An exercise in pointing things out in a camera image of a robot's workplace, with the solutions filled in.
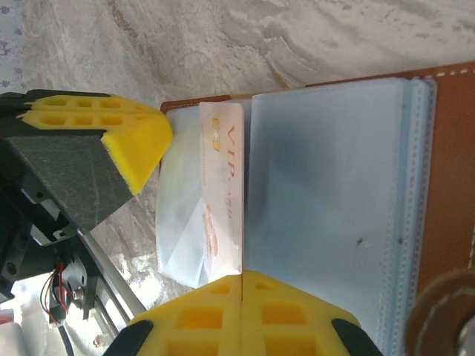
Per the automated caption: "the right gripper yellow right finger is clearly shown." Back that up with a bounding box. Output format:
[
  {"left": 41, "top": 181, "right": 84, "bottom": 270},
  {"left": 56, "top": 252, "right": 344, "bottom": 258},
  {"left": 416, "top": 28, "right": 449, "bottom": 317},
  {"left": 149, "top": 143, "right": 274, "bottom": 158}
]
[{"left": 243, "top": 269, "right": 383, "bottom": 356}]

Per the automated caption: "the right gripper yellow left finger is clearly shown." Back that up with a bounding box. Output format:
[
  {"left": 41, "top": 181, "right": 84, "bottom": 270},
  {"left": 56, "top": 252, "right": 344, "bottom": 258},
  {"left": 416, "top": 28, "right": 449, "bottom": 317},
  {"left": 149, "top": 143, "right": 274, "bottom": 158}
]
[{"left": 107, "top": 274, "right": 243, "bottom": 356}]

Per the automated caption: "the white VIP credit card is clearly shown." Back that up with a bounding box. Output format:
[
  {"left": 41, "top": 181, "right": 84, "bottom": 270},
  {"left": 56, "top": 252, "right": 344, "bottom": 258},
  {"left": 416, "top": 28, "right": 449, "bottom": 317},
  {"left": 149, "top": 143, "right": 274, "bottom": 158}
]
[{"left": 198, "top": 102, "right": 246, "bottom": 276}]

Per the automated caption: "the brown leather card holder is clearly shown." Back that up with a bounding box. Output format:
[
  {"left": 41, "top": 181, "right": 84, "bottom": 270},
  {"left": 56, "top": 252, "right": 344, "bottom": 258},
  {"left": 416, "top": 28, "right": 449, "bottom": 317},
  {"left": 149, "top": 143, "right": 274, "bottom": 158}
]
[{"left": 155, "top": 61, "right": 475, "bottom": 356}]

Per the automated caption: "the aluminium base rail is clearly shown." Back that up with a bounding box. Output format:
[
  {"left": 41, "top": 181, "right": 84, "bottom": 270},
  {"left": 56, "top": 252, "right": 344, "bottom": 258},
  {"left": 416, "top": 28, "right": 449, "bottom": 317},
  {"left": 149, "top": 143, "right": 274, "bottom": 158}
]
[{"left": 79, "top": 229, "right": 149, "bottom": 328}]

